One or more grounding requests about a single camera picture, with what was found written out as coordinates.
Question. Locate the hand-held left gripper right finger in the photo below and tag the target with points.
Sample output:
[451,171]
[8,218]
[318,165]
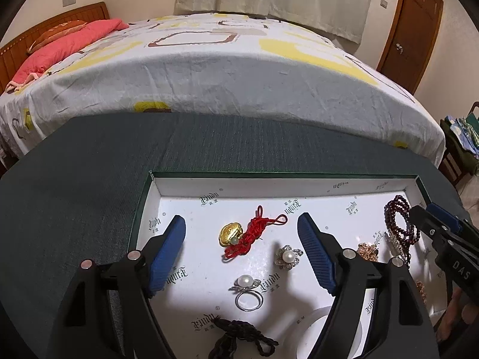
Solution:
[314,254]

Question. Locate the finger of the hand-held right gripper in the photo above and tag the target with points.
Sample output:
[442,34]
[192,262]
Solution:
[426,226]
[443,218]

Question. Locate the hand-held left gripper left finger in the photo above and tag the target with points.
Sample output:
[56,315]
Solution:
[168,254]

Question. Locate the green box with white lining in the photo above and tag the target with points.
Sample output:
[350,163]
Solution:
[209,209]

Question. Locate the person's right hand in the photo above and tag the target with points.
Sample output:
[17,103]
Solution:
[462,318]

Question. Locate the pearl flower brooch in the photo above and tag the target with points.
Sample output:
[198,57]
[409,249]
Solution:
[287,257]

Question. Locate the silver rhinestone clip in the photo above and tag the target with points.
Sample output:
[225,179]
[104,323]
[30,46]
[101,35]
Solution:
[393,242]

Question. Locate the small rose gold earring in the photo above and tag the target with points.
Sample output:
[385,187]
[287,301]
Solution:
[421,290]

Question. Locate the rose gold brooch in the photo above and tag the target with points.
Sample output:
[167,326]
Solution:
[367,251]

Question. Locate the wooden chair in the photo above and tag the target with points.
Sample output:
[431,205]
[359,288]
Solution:
[451,164]

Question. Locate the white bangle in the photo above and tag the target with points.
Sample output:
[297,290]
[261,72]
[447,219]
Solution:
[305,329]

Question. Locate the pile of folded cloths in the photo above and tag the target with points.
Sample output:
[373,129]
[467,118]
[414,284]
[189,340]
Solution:
[464,138]

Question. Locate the metal door knob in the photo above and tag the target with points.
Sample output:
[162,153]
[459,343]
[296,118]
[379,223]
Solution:
[399,48]

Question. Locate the brown wooden door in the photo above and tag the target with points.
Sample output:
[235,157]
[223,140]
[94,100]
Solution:
[411,33]

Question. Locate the bed with patterned sheet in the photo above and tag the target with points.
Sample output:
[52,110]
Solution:
[224,74]

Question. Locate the pink pillow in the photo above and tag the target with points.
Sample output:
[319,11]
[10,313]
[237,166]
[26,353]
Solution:
[63,46]

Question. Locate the orange pillow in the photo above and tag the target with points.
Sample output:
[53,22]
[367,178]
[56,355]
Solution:
[56,33]

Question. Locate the wooden headboard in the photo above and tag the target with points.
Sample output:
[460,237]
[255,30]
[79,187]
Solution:
[22,45]

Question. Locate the wall socket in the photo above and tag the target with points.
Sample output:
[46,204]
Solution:
[69,1]

